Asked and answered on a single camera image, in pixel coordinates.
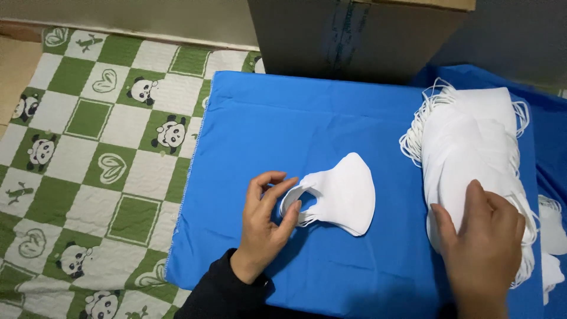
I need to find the person's right hand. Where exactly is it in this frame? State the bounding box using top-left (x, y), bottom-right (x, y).
top-left (430, 179), bottom-right (528, 307)

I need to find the person's left hand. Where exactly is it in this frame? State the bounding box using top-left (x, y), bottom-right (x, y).
top-left (230, 170), bottom-right (304, 285)

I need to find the small stack of white masks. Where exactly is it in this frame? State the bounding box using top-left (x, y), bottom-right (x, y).
top-left (279, 152), bottom-right (377, 237)

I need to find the white masks heap beside cloth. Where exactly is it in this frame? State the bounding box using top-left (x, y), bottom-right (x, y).
top-left (538, 195), bottom-right (567, 306)

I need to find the blue cloth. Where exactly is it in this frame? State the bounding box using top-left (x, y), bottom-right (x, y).
top-left (165, 64), bottom-right (567, 319)

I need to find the large pile of white masks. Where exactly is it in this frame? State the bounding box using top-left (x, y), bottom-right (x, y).
top-left (399, 78), bottom-right (539, 289)

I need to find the green checkered panda mat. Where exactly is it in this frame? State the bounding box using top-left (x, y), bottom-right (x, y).
top-left (0, 27), bottom-right (266, 319)

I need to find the brown cardboard box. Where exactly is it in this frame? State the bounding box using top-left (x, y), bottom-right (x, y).
top-left (247, 0), bottom-right (477, 85)

